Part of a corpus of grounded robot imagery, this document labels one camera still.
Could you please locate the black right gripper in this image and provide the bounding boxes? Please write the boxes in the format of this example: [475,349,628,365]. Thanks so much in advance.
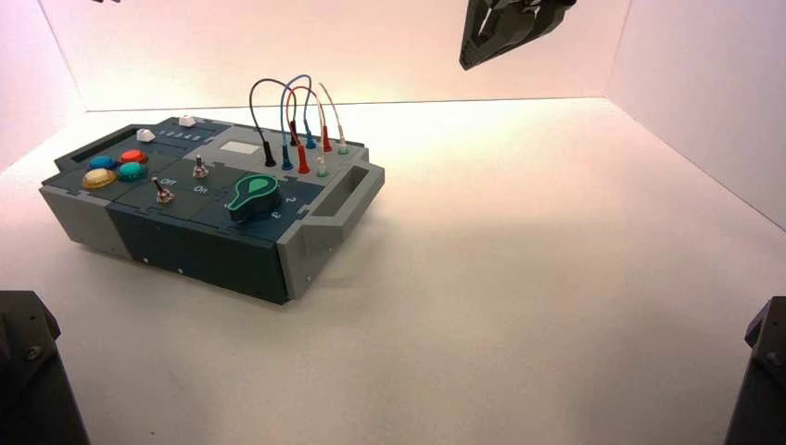
[459,0,578,70]

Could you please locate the green push button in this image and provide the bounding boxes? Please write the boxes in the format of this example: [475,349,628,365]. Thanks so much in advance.
[116,161,149,183]

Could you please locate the yellow push button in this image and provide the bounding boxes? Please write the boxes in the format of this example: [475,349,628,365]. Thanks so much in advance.
[82,168,117,190]

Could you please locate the green rotary knob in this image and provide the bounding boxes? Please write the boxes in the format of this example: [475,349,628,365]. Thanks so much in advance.
[227,173,283,224]

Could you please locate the teal and grey control box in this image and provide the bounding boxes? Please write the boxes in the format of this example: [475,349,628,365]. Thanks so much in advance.
[39,115,387,305]

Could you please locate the white jumper cable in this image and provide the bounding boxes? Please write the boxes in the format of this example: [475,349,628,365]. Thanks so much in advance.
[316,83,350,179]

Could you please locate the black jumper cable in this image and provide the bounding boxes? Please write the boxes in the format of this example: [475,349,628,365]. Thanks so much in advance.
[248,78,300,168]

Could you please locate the red jumper cable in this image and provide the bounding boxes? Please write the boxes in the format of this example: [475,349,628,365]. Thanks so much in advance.
[285,85,334,175]

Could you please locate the blue jumper cable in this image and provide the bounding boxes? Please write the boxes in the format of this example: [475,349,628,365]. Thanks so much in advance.
[280,74,317,172]

